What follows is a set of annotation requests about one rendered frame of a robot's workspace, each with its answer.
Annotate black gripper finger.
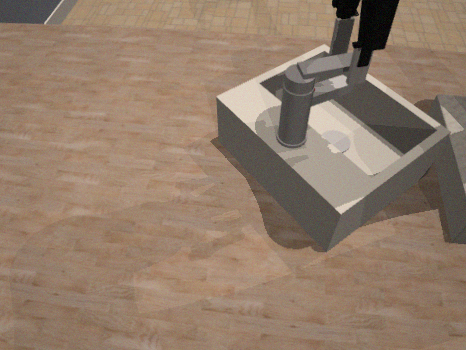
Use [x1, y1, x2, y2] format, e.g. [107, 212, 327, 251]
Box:
[346, 0, 399, 85]
[329, 0, 360, 56]

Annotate grey mixer tap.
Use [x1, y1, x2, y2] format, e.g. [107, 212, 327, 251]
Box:
[276, 52, 354, 149]

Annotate beige rectangular sink basin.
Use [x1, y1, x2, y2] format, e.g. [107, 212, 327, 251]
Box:
[216, 44, 451, 252]

